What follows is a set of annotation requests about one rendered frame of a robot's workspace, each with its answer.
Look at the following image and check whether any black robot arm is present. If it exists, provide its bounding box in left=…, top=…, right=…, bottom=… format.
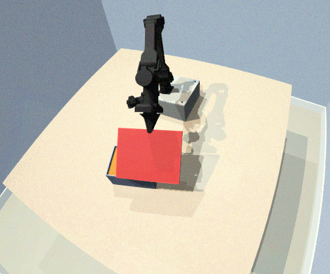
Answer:
left=126, top=14, right=174, bottom=109

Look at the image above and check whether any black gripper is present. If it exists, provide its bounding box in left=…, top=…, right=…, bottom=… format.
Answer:
left=135, top=89, right=163, bottom=133

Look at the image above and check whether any red box lid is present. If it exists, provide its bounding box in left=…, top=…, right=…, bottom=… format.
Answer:
left=116, top=128, right=183, bottom=184

